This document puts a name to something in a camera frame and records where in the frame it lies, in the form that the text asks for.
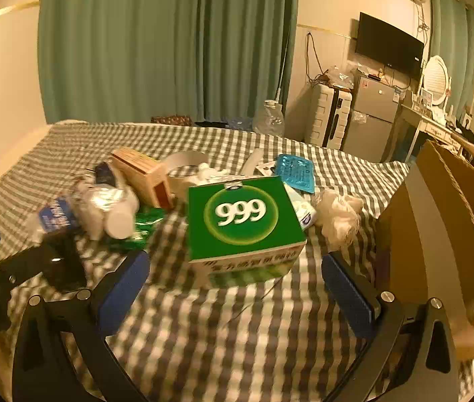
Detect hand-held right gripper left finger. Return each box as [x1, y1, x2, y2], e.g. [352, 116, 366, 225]
[11, 250, 151, 402]

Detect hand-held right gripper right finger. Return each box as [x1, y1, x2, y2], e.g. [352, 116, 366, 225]
[321, 252, 460, 402]

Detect clear bottle blue label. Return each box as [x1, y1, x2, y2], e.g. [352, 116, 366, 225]
[25, 193, 85, 244]

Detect green foil sachets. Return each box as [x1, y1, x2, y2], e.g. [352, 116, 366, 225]
[130, 207, 166, 253]

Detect brown cardboard box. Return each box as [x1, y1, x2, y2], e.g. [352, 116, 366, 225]
[377, 140, 474, 361]

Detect green medicine box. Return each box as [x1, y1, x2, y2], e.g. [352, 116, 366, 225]
[187, 176, 308, 289]

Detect blue blister pack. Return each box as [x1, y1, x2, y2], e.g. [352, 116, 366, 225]
[274, 153, 316, 194]

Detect white plastic bottle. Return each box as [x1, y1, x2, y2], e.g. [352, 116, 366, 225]
[76, 180, 139, 240]

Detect white plush toy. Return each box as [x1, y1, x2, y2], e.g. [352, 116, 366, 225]
[195, 160, 244, 186]
[312, 188, 365, 252]

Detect white tube with blue label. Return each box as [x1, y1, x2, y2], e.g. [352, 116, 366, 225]
[285, 184, 318, 231]

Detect grey white checked bedsheet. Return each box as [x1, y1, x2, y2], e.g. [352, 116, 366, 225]
[0, 121, 474, 402]

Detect wooden box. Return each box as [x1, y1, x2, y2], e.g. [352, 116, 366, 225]
[110, 148, 175, 210]

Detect white curved strip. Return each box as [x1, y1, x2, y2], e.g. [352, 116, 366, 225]
[165, 150, 209, 195]

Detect white plastic tube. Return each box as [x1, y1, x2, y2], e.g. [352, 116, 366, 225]
[243, 147, 265, 175]

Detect brown patterned bag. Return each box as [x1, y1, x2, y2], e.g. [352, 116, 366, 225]
[151, 114, 191, 125]

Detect white ribbed suitcase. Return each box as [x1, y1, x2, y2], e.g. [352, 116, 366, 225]
[306, 83, 352, 149]

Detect white dressing table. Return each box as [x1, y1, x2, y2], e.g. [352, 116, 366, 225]
[402, 103, 474, 168]

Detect grey mini fridge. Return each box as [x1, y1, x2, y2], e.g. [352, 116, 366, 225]
[343, 73, 407, 162]

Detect clear water jug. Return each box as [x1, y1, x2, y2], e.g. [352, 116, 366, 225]
[253, 99, 286, 137]

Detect black garment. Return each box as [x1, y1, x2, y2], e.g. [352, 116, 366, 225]
[456, 123, 474, 148]

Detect clear plastic bags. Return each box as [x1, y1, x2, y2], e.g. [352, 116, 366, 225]
[325, 65, 356, 88]

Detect wide green curtain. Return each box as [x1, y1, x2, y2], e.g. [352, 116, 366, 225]
[37, 0, 300, 125]

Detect white oval mirror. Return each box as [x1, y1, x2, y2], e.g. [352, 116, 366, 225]
[419, 54, 453, 107]

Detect narrow green curtain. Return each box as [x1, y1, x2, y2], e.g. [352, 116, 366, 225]
[427, 0, 474, 114]

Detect white hanging cable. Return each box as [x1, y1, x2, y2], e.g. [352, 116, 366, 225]
[274, 42, 289, 103]

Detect black wall cable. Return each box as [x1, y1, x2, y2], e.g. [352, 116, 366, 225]
[305, 31, 330, 83]

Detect black wall television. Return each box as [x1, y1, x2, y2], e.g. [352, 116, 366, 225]
[354, 12, 426, 79]

